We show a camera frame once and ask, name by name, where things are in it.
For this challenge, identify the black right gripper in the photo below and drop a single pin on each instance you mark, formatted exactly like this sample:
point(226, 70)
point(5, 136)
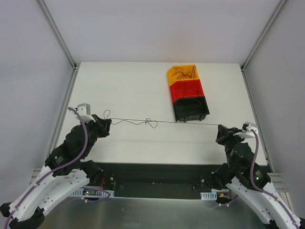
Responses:
point(228, 134)

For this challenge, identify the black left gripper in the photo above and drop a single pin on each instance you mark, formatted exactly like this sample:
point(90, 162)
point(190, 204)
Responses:
point(98, 125)

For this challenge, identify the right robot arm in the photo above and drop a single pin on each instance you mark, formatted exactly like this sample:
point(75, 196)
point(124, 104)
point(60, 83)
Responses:
point(242, 175)

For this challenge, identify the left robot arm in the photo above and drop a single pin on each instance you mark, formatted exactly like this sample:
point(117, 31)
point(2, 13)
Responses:
point(64, 171)

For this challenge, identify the black plastic bin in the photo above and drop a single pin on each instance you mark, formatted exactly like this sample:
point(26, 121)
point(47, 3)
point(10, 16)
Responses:
point(190, 109)

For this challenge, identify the red plastic bin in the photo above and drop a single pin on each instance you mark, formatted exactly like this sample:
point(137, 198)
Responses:
point(186, 89)

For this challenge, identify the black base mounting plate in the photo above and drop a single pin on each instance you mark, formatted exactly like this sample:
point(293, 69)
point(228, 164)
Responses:
point(154, 180)

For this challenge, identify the yellow plastic bin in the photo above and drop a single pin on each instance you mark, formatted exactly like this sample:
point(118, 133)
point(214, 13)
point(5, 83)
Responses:
point(182, 73)

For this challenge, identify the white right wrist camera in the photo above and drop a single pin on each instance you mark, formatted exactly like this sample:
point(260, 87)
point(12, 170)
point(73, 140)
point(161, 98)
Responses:
point(249, 130)

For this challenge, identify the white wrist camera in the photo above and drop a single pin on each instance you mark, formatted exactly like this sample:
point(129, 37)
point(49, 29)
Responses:
point(249, 130)
point(84, 111)

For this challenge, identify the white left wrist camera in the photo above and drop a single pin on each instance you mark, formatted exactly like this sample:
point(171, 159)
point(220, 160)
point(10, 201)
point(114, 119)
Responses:
point(84, 111)

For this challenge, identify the white slotted cable duct right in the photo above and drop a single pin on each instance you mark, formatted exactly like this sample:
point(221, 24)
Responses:
point(209, 196)

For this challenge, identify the white slotted cable duct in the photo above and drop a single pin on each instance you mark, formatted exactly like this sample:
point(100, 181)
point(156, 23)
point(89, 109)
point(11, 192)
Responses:
point(92, 193)
point(209, 196)

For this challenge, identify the aluminium rail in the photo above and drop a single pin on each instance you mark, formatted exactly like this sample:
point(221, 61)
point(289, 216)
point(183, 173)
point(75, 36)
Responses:
point(278, 182)

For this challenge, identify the right aluminium frame post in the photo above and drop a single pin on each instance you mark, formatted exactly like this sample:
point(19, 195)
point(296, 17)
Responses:
point(270, 22)

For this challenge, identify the aluminium frame post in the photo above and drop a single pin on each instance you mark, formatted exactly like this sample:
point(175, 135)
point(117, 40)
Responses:
point(56, 32)
point(270, 22)

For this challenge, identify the white slotted cable duct left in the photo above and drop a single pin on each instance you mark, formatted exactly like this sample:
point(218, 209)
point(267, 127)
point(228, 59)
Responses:
point(92, 193)

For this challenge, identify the left aluminium frame post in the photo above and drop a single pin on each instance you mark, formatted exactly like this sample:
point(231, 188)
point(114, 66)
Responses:
point(56, 32)

